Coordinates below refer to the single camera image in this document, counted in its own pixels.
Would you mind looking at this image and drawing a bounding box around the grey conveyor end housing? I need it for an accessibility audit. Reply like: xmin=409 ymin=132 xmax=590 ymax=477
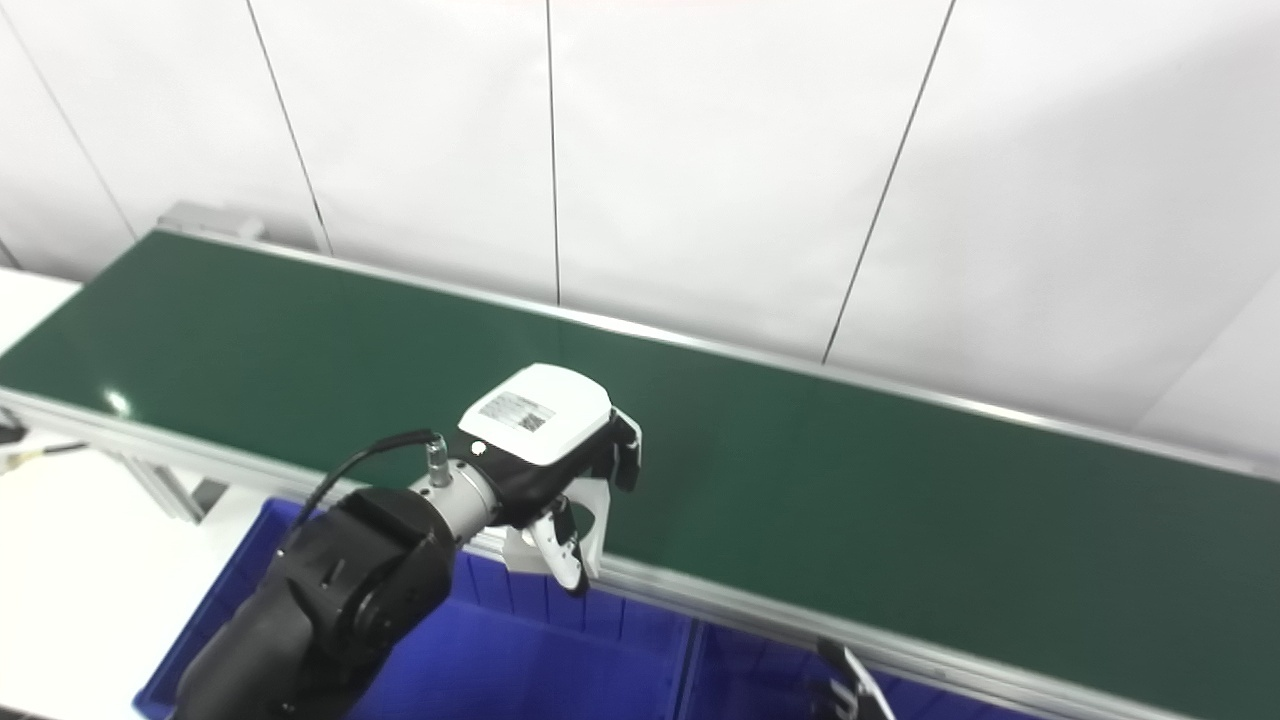
xmin=160 ymin=203 xmax=267 ymax=242

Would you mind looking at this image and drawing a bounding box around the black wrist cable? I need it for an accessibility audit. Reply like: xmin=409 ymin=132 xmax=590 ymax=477
xmin=295 ymin=429 xmax=447 ymax=531

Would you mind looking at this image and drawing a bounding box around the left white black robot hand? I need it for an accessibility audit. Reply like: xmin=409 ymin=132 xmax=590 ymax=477
xmin=455 ymin=363 xmax=643 ymax=598

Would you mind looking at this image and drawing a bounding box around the blue plastic bin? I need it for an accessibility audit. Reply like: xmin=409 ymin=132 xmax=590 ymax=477
xmin=680 ymin=620 xmax=1036 ymax=720
xmin=133 ymin=498 xmax=698 ymax=720

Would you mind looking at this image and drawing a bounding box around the green conveyor belt aluminium frame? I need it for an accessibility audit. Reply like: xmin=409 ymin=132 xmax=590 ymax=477
xmin=0 ymin=205 xmax=1280 ymax=720

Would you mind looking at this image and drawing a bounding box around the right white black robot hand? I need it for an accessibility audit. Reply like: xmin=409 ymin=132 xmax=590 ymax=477
xmin=815 ymin=638 xmax=898 ymax=720

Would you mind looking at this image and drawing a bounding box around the aluminium conveyor support leg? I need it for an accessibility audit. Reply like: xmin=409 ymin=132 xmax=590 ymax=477
xmin=110 ymin=455 xmax=228 ymax=524

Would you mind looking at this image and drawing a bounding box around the white square part with hole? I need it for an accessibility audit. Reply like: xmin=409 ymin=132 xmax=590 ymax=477
xmin=503 ymin=478 xmax=613 ymax=581

